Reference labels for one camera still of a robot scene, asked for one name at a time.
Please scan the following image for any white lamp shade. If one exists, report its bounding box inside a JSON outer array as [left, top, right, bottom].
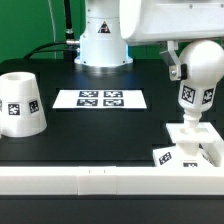
[[0, 72, 47, 137]]

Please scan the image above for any white lamp bulb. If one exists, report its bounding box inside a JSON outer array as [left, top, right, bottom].
[[178, 40, 224, 128]]

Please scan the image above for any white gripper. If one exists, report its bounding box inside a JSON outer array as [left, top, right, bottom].
[[119, 0, 224, 81]]

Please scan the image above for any white right border wall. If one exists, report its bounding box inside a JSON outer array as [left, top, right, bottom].
[[202, 140, 224, 167]]

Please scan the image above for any white front border wall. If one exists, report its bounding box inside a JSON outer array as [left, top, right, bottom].
[[0, 167, 224, 195]]

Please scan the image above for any black cable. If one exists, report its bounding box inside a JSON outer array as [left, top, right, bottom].
[[23, 40, 81, 60]]

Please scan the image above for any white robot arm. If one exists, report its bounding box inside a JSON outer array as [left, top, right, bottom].
[[75, 0, 224, 80]]

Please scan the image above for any white lamp base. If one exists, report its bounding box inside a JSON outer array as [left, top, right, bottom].
[[153, 123, 215, 168]]

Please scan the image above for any white border wall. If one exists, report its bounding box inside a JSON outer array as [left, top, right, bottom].
[[202, 140, 224, 167], [0, 167, 224, 195]]

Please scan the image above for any white marker sheet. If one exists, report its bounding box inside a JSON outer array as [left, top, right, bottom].
[[53, 90, 147, 109]]

